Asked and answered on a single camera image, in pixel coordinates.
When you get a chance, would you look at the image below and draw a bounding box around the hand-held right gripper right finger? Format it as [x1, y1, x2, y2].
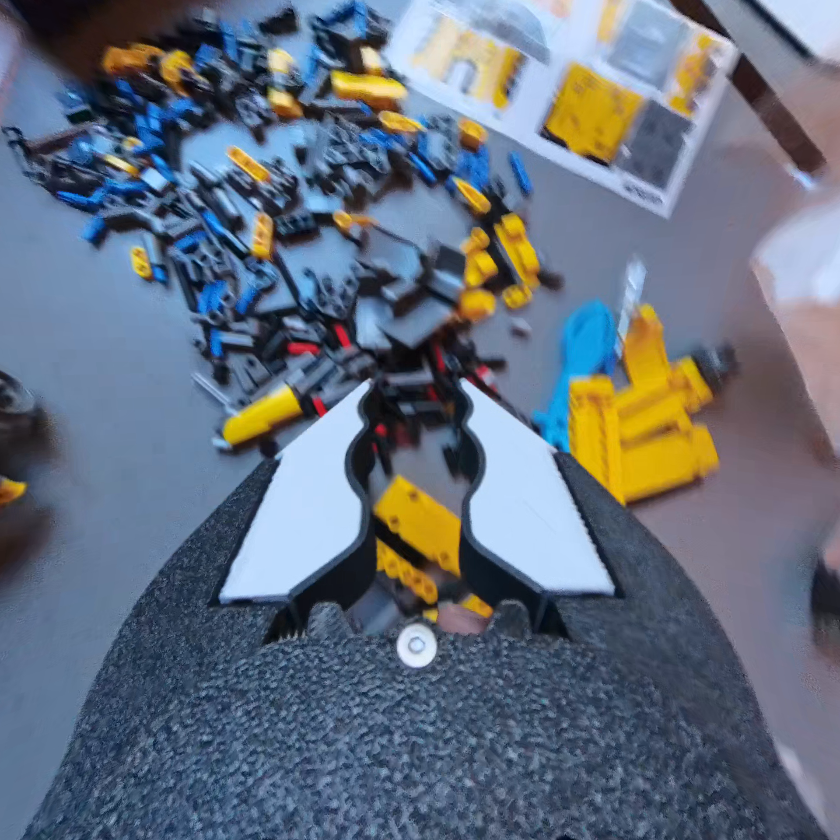
[459, 379, 618, 601]

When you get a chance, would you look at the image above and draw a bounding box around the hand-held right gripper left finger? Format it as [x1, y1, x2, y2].
[218, 379, 378, 611]

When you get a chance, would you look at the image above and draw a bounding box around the heap of large yellow beams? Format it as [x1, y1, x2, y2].
[371, 304, 723, 623]

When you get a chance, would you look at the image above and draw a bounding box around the pile of small brick connectors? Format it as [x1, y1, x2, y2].
[0, 0, 565, 473]

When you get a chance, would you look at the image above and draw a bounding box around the grey desk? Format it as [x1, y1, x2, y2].
[0, 0, 840, 815]

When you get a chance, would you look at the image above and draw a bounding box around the blue brick separator tool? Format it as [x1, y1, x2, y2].
[532, 298, 622, 455]

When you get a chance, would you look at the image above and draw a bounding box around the clear brick piece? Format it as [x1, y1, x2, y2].
[616, 258, 648, 330]

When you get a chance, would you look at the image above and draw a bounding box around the clear bag with white paper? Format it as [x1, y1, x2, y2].
[748, 190, 840, 473]

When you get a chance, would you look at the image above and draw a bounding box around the yellow sticker sheet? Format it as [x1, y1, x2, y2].
[384, 0, 740, 219]

